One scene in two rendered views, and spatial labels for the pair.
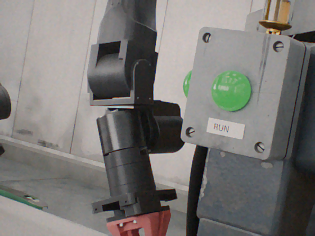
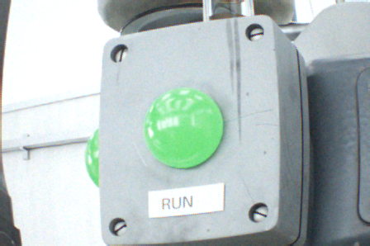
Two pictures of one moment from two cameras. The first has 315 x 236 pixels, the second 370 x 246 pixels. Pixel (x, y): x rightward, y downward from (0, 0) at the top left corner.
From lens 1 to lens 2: 16 cm
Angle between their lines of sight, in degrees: 25
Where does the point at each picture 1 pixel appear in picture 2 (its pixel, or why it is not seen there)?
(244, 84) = (210, 103)
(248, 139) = (234, 205)
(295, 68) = (291, 76)
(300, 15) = not seen: hidden behind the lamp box
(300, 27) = not seen: hidden behind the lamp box
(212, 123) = (158, 199)
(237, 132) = (211, 201)
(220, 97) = (166, 134)
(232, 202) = not seen: outside the picture
